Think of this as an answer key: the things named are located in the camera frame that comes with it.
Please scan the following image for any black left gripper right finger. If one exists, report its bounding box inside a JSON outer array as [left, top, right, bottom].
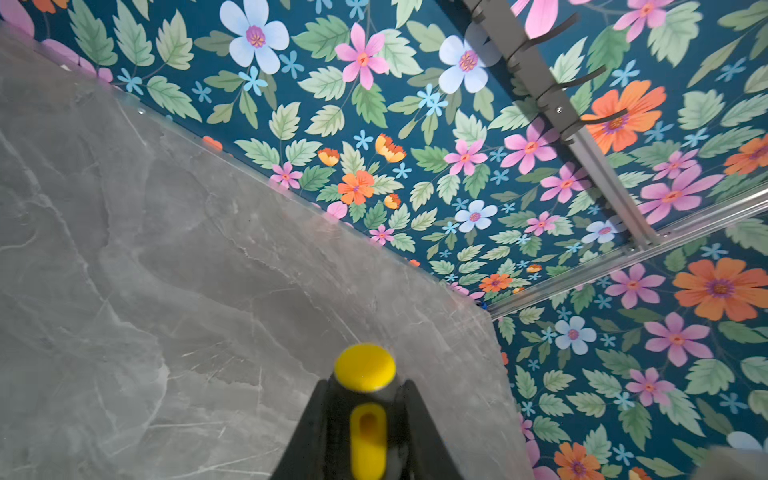
[[401, 380, 463, 480]]

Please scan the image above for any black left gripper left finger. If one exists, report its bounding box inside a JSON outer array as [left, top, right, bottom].
[[271, 380, 330, 480]]

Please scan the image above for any yellow and black screwdriver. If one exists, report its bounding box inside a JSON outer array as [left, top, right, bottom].
[[324, 343, 404, 479]]

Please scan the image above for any black wall hook rack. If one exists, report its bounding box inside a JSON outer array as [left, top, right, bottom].
[[463, 0, 628, 143]]

